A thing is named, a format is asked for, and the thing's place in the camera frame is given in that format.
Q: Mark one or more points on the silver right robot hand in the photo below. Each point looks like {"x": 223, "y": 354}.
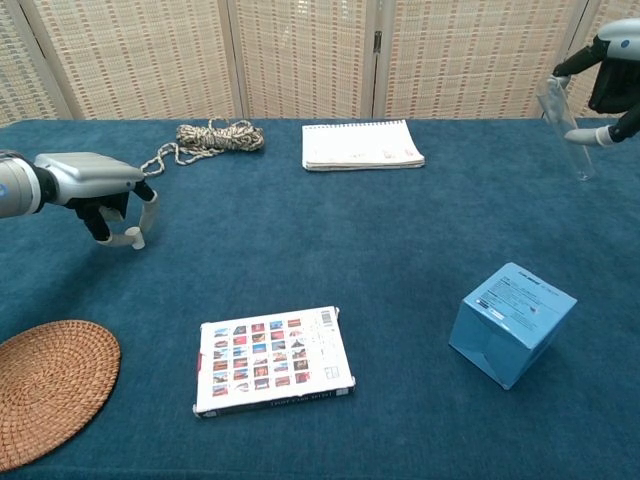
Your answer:
{"x": 617, "y": 85}

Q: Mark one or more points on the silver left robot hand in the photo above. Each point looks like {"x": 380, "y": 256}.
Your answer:
{"x": 85, "y": 172}

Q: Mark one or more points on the clear glass tube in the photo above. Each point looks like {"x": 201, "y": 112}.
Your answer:
{"x": 562, "y": 112}

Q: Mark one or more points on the small white cap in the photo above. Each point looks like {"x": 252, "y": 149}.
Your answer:
{"x": 136, "y": 238}

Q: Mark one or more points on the bamboo folding screen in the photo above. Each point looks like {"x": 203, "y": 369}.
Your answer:
{"x": 150, "y": 60}

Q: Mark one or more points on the round woven rattan coaster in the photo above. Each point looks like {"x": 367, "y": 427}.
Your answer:
{"x": 50, "y": 390}

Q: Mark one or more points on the black screen hinge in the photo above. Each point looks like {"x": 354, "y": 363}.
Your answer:
{"x": 377, "y": 41}

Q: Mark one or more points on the blue cardboard box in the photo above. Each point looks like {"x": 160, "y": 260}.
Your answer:
{"x": 510, "y": 325}

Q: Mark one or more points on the white picture card box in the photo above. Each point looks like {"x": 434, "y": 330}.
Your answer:
{"x": 270, "y": 360}

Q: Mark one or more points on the white spiral notebook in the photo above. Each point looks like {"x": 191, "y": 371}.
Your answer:
{"x": 357, "y": 145}

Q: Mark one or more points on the dark blue table cloth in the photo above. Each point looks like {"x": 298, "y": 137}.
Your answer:
{"x": 350, "y": 225}

